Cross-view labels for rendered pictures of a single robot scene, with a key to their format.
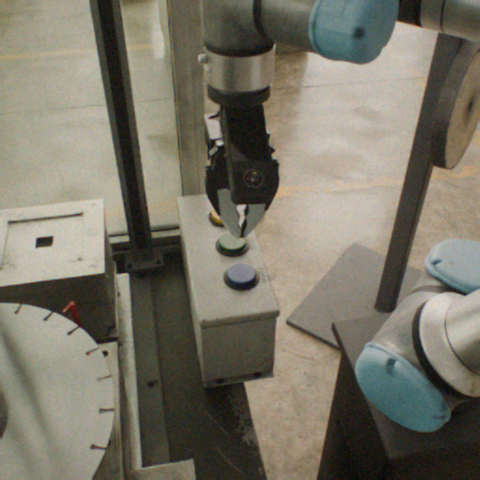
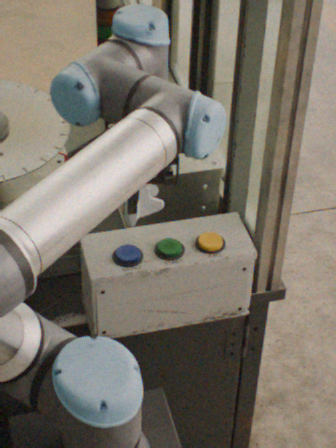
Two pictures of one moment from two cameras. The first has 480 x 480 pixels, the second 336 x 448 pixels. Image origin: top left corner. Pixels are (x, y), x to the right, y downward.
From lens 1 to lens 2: 1.28 m
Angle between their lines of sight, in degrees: 61
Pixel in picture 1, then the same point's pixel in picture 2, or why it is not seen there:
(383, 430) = (34, 415)
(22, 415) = not seen: outside the picture
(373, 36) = (60, 103)
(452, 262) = (90, 346)
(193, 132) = (266, 177)
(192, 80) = (272, 134)
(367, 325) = (157, 415)
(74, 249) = not seen: hidden behind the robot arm
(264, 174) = not seen: hidden behind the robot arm
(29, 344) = (33, 144)
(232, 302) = (98, 252)
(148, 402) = (66, 264)
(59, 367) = (13, 159)
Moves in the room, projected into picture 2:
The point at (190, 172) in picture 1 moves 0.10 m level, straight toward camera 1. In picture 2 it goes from (260, 208) to (202, 213)
